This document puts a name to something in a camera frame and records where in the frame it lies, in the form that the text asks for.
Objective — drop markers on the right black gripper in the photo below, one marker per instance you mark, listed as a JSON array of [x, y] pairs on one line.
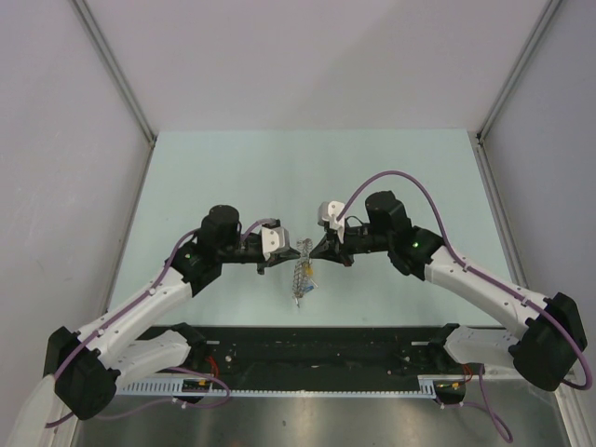
[[329, 250]]

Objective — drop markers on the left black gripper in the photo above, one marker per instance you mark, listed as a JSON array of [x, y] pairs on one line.
[[276, 259]]

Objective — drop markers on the large silver keyring holder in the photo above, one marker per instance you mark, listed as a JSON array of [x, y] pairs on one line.
[[299, 275]]

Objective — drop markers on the silver keys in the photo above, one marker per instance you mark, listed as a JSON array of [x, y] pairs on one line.
[[299, 294]]

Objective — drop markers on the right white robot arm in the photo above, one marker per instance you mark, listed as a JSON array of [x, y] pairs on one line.
[[541, 337]]

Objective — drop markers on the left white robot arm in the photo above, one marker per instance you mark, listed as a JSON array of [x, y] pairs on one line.
[[84, 363]]

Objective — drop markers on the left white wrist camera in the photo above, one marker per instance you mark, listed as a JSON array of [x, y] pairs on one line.
[[275, 238]]

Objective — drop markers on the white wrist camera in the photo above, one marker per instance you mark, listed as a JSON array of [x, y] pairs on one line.
[[275, 238], [330, 216]]

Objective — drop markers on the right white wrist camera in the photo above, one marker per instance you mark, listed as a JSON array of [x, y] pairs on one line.
[[330, 216]]

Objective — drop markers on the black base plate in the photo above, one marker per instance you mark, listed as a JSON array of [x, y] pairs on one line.
[[319, 356]]

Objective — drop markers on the white slotted cable duct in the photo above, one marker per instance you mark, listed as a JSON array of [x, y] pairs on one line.
[[184, 386]]

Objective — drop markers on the right aluminium frame post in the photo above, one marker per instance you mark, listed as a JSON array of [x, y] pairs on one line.
[[538, 33]]

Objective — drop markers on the aluminium frame post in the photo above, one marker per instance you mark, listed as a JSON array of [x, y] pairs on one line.
[[105, 53], [538, 33]]

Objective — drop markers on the left aluminium frame post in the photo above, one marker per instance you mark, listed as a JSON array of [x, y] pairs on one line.
[[105, 53]]

